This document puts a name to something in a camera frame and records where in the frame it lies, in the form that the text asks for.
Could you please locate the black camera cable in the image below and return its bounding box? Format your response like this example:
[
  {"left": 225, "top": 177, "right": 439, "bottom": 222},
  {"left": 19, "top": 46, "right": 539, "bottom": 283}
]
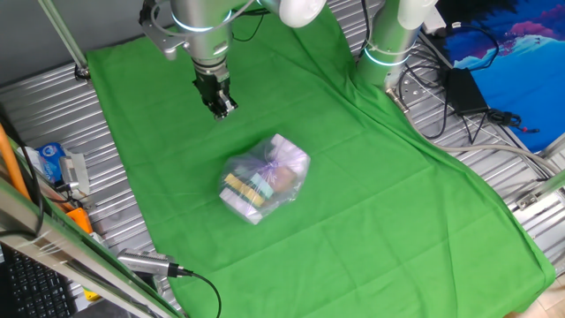
[{"left": 167, "top": 263, "right": 222, "bottom": 318}]

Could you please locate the black power adapter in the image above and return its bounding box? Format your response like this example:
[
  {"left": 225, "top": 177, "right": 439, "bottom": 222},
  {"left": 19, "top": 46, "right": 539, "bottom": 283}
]
[{"left": 444, "top": 67, "right": 490, "bottom": 117}]

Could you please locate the thin aluminium pole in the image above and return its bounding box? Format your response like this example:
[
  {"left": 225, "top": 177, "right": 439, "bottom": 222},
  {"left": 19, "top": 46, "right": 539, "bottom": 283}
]
[{"left": 37, "top": 0, "right": 92, "bottom": 81}]

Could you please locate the blue tissue pack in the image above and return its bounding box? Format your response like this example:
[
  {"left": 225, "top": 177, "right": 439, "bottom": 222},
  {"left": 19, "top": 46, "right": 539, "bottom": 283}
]
[{"left": 34, "top": 141, "right": 67, "bottom": 185}]

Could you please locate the silver ribbed camera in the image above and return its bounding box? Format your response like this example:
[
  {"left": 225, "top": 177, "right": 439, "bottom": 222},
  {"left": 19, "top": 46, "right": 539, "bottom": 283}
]
[{"left": 58, "top": 154, "right": 83, "bottom": 192}]

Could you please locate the black keyboard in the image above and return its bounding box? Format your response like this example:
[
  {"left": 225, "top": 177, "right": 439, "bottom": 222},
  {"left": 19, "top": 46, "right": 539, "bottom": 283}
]
[{"left": 0, "top": 246, "right": 79, "bottom": 318}]

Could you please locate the grey robot hose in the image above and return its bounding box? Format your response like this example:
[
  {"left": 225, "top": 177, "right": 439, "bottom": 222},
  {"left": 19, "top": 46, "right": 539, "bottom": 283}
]
[{"left": 385, "top": 86, "right": 561, "bottom": 178}]

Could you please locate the aluminium frame rail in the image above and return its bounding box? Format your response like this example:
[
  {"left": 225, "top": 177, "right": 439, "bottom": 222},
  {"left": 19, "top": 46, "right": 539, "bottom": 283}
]
[{"left": 507, "top": 132, "right": 565, "bottom": 211}]

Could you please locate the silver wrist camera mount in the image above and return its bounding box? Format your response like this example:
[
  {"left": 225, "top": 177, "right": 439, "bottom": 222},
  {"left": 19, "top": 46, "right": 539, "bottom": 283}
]
[{"left": 139, "top": 0, "right": 186, "bottom": 61}]

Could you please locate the aluminium frame bar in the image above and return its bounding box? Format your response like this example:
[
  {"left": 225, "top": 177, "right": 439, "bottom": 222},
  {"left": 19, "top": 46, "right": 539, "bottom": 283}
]
[{"left": 0, "top": 176, "right": 185, "bottom": 318}]

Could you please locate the blue picture poster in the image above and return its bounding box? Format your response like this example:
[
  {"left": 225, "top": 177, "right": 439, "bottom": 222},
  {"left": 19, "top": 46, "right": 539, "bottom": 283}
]
[{"left": 441, "top": 0, "right": 565, "bottom": 154}]

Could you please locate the small metal corner bracket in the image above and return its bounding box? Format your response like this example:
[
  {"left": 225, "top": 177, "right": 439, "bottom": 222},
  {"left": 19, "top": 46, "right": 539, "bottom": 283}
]
[{"left": 515, "top": 192, "right": 540, "bottom": 211}]

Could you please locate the black cable red tip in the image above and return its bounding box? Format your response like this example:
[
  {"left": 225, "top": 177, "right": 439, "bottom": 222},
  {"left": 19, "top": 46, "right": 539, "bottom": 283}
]
[{"left": 486, "top": 108, "right": 540, "bottom": 134}]

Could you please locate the green cloth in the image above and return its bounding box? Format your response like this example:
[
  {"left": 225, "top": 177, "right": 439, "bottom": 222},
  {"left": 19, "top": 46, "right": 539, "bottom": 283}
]
[{"left": 86, "top": 2, "right": 557, "bottom": 318}]

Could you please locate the orange box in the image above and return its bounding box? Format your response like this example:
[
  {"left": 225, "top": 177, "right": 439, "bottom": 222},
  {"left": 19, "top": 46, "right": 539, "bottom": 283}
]
[{"left": 64, "top": 207, "right": 94, "bottom": 235}]

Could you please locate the silver camera with plug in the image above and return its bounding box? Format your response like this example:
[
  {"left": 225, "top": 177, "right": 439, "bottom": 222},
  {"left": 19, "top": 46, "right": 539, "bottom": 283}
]
[{"left": 117, "top": 247, "right": 173, "bottom": 278}]

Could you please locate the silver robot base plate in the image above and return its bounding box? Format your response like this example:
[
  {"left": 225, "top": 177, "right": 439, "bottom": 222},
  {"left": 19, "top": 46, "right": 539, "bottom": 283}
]
[{"left": 383, "top": 70, "right": 427, "bottom": 105}]

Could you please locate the clear plastic bag of things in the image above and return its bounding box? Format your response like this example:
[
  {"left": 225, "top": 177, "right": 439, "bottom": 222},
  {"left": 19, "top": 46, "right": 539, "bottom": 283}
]
[{"left": 218, "top": 133, "right": 312, "bottom": 226}]

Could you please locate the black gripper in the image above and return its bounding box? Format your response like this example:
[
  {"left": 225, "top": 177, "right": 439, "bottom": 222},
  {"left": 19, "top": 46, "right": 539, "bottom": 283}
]
[{"left": 192, "top": 69, "right": 239, "bottom": 122}]

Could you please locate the white plastic pack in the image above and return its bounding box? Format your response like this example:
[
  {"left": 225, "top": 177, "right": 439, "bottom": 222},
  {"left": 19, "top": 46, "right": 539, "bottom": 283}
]
[{"left": 19, "top": 145, "right": 45, "bottom": 178}]

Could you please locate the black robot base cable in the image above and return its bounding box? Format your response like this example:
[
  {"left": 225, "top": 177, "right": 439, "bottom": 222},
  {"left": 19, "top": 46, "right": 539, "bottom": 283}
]
[{"left": 396, "top": 61, "right": 451, "bottom": 140}]

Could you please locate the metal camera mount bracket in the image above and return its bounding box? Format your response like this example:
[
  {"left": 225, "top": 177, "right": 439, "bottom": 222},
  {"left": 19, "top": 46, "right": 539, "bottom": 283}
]
[{"left": 52, "top": 180, "right": 96, "bottom": 211}]

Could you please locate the orange tube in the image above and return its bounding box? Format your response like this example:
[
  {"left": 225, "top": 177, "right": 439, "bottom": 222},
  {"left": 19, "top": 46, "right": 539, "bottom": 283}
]
[{"left": 0, "top": 123, "right": 32, "bottom": 202}]

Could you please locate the white power strip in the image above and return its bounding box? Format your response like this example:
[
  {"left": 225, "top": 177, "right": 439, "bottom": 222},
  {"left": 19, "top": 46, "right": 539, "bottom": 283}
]
[{"left": 421, "top": 6, "right": 448, "bottom": 39}]

